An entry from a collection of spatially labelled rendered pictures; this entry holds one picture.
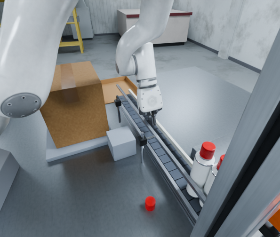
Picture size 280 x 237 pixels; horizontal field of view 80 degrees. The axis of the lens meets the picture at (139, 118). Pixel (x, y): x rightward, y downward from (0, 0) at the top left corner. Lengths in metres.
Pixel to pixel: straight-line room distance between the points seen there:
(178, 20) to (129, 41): 5.63
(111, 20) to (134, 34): 7.77
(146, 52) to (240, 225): 0.57
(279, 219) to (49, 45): 0.44
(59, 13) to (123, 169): 0.54
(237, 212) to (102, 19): 8.25
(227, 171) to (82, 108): 0.61
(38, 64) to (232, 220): 0.39
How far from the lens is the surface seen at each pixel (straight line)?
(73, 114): 0.72
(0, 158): 0.79
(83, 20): 7.51
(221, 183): 0.19
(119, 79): 1.38
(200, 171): 0.49
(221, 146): 0.78
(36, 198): 0.73
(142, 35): 0.57
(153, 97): 0.69
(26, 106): 0.41
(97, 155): 0.77
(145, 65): 0.65
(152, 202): 0.59
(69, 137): 0.79
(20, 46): 0.38
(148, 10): 0.54
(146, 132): 0.77
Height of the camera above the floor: 1.39
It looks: 36 degrees down
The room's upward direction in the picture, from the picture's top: 1 degrees counter-clockwise
